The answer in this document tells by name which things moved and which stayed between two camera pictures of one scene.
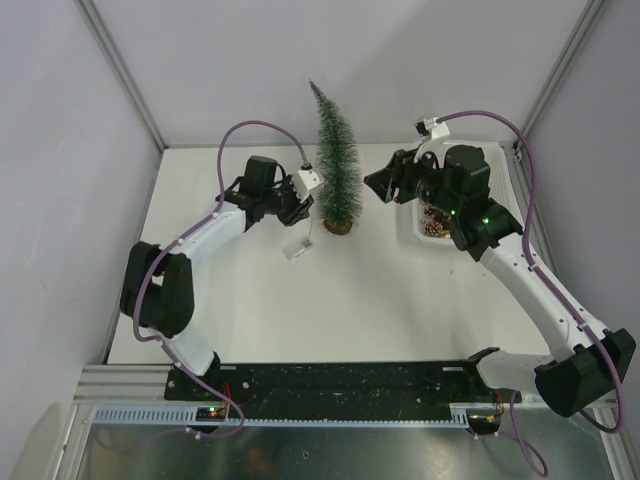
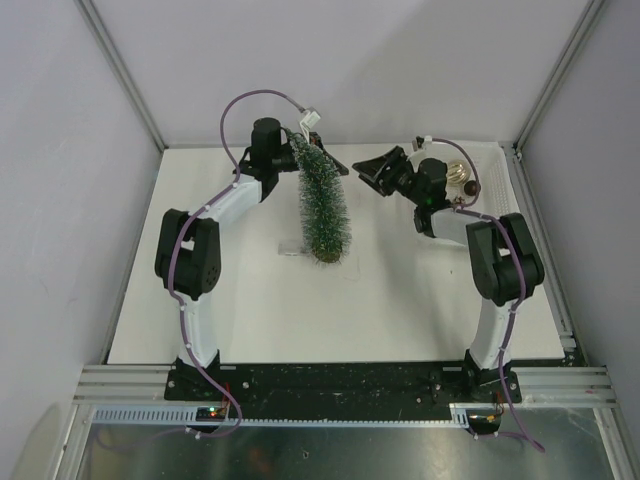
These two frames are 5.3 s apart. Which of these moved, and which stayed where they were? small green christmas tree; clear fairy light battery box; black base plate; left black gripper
Moved: small green christmas tree; left black gripper
Stayed: clear fairy light battery box; black base plate
